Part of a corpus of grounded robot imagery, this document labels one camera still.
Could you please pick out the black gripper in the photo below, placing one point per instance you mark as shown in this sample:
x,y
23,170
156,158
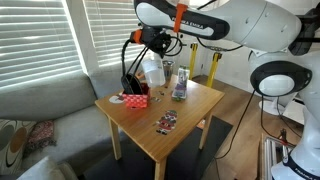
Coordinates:
x,y
156,38

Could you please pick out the translucent plastic labelled jar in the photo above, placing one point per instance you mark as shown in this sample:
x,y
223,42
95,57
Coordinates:
x,y
154,73

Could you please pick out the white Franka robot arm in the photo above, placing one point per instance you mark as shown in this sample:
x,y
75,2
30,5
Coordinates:
x,y
260,23

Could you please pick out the small dark table trinket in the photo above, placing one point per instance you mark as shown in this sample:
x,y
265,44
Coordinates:
x,y
155,99
161,93

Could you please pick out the black round plate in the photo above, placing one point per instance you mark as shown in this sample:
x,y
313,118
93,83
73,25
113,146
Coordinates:
x,y
131,85

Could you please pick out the white door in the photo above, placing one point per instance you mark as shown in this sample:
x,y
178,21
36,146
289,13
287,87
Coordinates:
x,y
201,63

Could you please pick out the narrow white window blind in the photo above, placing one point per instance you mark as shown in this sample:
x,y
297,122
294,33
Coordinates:
x,y
110,30

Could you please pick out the red woven basket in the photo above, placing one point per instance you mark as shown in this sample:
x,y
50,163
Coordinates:
x,y
135,100

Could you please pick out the round santa coaster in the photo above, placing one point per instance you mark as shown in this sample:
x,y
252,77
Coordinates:
x,y
115,99

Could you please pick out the light wooden square table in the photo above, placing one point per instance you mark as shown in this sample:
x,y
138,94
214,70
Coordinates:
x,y
186,113

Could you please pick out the flat santa figure decoration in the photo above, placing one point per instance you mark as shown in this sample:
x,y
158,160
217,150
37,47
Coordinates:
x,y
167,122

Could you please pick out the black floor rug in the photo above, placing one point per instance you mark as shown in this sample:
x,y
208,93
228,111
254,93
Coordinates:
x,y
186,160

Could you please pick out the grey sofa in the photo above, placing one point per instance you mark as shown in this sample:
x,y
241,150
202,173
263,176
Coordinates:
x,y
50,96

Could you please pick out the wide white window blind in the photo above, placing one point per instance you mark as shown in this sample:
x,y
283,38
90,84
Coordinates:
x,y
33,40

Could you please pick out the white round stand base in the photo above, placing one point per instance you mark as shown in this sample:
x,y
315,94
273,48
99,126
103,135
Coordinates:
x,y
269,108

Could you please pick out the red floral cushion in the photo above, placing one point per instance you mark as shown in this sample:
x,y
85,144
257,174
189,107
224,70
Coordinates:
x,y
41,135

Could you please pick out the white shelf unit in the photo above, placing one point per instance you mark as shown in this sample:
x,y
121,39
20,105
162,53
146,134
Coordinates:
x,y
295,113

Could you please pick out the metal rack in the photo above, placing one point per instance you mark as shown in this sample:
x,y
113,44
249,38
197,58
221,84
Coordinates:
x,y
268,156

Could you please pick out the grey hanging jacket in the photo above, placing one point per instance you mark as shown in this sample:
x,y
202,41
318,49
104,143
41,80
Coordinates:
x,y
310,30

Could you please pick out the plain white cushion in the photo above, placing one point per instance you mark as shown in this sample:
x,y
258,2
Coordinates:
x,y
43,171

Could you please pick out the beige circle pattern cushion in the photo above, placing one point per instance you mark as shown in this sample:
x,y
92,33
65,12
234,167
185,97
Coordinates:
x,y
13,143

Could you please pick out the wrist camera orange mount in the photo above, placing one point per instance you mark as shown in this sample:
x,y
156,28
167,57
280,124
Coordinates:
x,y
137,36

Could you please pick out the yellow barrier post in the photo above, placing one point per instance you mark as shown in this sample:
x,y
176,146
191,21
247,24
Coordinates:
x,y
213,70
193,60

